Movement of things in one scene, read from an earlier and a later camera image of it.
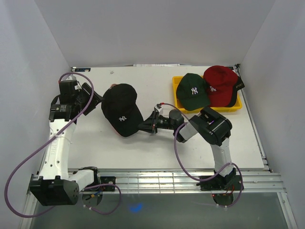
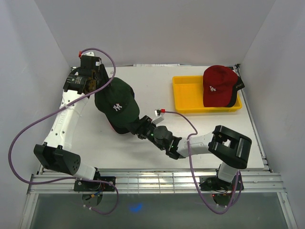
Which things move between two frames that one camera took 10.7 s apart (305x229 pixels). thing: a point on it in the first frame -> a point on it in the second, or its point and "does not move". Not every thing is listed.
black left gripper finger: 87,89 -> 102,78
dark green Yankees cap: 193,91 -> 116,103
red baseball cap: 220,80 does not move
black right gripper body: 163,122 -> 147,131
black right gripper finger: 151,125 -> 138,126
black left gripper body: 79,99 -> 95,78
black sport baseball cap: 238,85 does not move
